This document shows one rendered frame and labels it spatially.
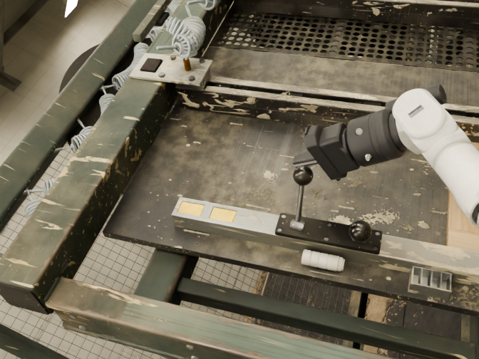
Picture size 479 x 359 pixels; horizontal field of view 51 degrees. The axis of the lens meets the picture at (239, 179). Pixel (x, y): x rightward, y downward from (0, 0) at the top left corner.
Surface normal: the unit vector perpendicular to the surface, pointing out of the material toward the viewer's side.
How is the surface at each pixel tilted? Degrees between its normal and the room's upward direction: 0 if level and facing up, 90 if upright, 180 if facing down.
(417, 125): 29
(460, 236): 59
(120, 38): 90
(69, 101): 90
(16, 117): 90
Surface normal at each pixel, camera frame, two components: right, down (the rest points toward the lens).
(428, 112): -0.63, -0.50
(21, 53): 0.40, -0.47
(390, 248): -0.09, -0.66
